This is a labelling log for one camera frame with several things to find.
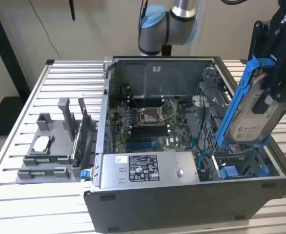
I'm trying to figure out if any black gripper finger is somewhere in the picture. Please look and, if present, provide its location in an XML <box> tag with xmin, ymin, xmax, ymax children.
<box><xmin>247</xmin><ymin>20</ymin><xmax>270</xmax><ymax>61</ymax></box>
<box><xmin>252</xmin><ymin>56</ymin><xmax>286</xmax><ymax>115</ymax></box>

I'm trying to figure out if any hard disk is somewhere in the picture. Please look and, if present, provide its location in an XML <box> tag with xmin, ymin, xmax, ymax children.
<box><xmin>216</xmin><ymin>55</ymin><xmax>286</xmax><ymax>150</ymax></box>

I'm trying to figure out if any metal disk bay cage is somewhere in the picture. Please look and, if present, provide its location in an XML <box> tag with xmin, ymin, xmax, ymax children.
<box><xmin>193</xmin><ymin>66</ymin><xmax>282</xmax><ymax>181</ymax></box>

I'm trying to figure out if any blue empty disk carrier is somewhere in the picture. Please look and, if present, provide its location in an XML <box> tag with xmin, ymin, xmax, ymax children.
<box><xmin>220</xmin><ymin>165</ymin><xmax>271</xmax><ymax>180</ymax></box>

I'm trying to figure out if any black RAM slot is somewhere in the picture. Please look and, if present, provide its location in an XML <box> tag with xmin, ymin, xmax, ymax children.
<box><xmin>130</xmin><ymin>133</ymin><xmax>168</xmax><ymax>137</ymax></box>
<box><xmin>130</xmin><ymin>129</ymin><xmax>168</xmax><ymax>134</ymax></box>
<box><xmin>126</xmin><ymin>136</ymin><xmax>167</xmax><ymax>143</ymax></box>
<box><xmin>130</xmin><ymin>125</ymin><xmax>168</xmax><ymax>130</ymax></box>

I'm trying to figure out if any blue expansion slot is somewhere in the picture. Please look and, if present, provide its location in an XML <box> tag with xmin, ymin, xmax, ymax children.
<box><xmin>125</xmin><ymin>142</ymin><xmax>154</xmax><ymax>150</ymax></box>

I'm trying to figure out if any metal socket cover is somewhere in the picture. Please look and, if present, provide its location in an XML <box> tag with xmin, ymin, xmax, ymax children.
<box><xmin>157</xmin><ymin>101</ymin><xmax>181</xmax><ymax>120</ymax></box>

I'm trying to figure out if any green motherboard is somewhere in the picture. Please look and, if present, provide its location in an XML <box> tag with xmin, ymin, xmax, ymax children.
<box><xmin>108</xmin><ymin>97</ymin><xmax>195</xmax><ymax>154</ymax></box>

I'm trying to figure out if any CPU socket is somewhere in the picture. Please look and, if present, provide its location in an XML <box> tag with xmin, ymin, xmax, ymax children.
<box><xmin>137</xmin><ymin>107</ymin><xmax>163</xmax><ymax>125</ymax></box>

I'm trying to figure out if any thin locking lever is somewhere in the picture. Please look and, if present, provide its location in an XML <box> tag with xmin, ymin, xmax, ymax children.
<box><xmin>129</xmin><ymin>95</ymin><xmax>143</xmax><ymax>111</ymax></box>

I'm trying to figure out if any silver power supply unit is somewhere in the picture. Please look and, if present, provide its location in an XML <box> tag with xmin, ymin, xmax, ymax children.
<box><xmin>100</xmin><ymin>151</ymin><xmax>200</xmax><ymax>190</ymax></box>

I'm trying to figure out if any black open PC case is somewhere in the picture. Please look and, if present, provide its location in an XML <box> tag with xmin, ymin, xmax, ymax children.
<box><xmin>83</xmin><ymin>55</ymin><xmax>286</xmax><ymax>232</ymax></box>

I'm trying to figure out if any black hanging rod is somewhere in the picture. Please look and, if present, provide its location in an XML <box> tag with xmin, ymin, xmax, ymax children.
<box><xmin>68</xmin><ymin>0</ymin><xmax>76</xmax><ymax>21</ymax></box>

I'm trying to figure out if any green graphics card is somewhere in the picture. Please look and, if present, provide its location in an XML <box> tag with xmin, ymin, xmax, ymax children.
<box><xmin>69</xmin><ymin>97</ymin><xmax>95</xmax><ymax>169</ymax></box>

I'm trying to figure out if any gray parts rack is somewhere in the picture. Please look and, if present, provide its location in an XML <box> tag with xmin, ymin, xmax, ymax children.
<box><xmin>15</xmin><ymin>97</ymin><xmax>100</xmax><ymax>184</ymax></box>

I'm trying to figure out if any silver CPU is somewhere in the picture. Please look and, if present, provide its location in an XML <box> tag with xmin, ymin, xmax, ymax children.
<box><xmin>32</xmin><ymin>136</ymin><xmax>53</xmax><ymax>153</ymax></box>

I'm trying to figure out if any green RAM stick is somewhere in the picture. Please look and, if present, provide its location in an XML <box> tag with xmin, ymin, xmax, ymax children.
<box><xmin>24</xmin><ymin>156</ymin><xmax>67</xmax><ymax>163</ymax></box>
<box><xmin>28</xmin><ymin>168</ymin><xmax>63</xmax><ymax>175</ymax></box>

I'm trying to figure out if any black flat floor base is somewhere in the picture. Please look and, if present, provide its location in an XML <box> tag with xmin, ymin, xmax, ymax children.
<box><xmin>0</xmin><ymin>96</ymin><xmax>24</xmax><ymax>135</ymax></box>

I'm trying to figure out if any long black case wire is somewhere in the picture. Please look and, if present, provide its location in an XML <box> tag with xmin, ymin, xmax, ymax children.
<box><xmin>196</xmin><ymin>86</ymin><xmax>222</xmax><ymax>152</ymax></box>

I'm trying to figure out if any thin blue wire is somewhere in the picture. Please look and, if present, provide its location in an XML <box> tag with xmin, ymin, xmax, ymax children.
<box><xmin>190</xmin><ymin>136</ymin><xmax>208</xmax><ymax>170</ymax></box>

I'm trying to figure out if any blue cable at arm joint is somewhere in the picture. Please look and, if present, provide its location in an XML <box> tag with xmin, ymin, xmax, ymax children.
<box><xmin>139</xmin><ymin>0</ymin><xmax>150</xmax><ymax>28</ymax></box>

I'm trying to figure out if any thin black wall cable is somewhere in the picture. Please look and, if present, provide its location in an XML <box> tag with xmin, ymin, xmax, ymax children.
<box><xmin>27</xmin><ymin>0</ymin><xmax>62</xmax><ymax>60</ymax></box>

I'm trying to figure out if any black slanted frame post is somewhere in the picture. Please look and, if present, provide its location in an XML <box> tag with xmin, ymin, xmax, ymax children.
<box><xmin>0</xmin><ymin>0</ymin><xmax>32</xmax><ymax>104</ymax></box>

